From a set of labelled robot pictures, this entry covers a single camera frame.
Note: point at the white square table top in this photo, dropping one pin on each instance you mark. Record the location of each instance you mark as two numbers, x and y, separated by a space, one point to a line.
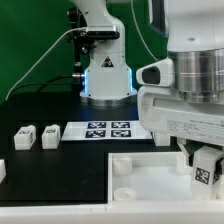
151 177

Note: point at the white marker sheet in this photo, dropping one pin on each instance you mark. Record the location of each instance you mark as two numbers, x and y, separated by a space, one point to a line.
105 130

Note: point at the white block left edge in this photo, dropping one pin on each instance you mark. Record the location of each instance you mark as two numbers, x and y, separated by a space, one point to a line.
2 170

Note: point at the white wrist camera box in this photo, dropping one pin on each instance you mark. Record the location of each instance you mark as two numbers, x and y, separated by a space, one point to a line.
160 73

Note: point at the white front frame wall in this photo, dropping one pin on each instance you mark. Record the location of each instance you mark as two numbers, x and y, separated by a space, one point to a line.
119 212

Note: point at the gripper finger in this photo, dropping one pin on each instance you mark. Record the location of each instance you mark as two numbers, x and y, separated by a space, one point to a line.
188 147
218 169

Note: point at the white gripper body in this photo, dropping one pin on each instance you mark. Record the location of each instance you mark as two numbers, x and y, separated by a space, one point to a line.
161 110

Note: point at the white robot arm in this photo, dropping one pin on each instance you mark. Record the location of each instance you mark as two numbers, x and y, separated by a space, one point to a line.
181 95

